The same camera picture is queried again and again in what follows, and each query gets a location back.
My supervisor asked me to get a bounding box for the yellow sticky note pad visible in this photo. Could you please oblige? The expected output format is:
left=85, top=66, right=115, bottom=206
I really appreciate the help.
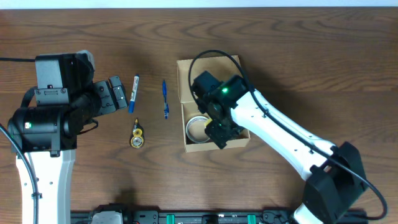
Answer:
left=204, top=118, right=213, bottom=127

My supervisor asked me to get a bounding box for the yellow black correction tape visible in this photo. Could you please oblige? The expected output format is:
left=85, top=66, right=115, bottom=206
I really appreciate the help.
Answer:
left=129, top=118, right=145, bottom=149

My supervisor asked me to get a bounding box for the black rail with mounts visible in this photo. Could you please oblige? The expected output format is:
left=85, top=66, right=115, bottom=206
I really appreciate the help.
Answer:
left=71, top=203, right=297, bottom=224

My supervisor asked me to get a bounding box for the large clear tape roll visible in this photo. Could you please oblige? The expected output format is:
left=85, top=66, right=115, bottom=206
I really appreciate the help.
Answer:
left=185, top=116, right=210, bottom=144

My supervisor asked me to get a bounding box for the open cardboard box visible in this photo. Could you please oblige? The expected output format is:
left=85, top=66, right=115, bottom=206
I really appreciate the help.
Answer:
left=177, top=57, right=239, bottom=152

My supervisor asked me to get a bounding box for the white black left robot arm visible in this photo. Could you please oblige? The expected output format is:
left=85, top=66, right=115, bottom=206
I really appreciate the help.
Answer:
left=4, top=50, right=128, bottom=223

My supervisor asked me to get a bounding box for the blue white marker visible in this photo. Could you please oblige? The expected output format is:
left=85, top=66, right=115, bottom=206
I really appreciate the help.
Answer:
left=128, top=74, right=140, bottom=114

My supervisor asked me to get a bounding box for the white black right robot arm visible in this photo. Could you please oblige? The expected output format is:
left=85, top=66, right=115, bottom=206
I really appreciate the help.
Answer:
left=192, top=73, right=366, bottom=223

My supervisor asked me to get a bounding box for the blue ballpoint pen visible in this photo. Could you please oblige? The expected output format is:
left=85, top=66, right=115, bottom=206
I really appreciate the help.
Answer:
left=162, top=80, right=169, bottom=119

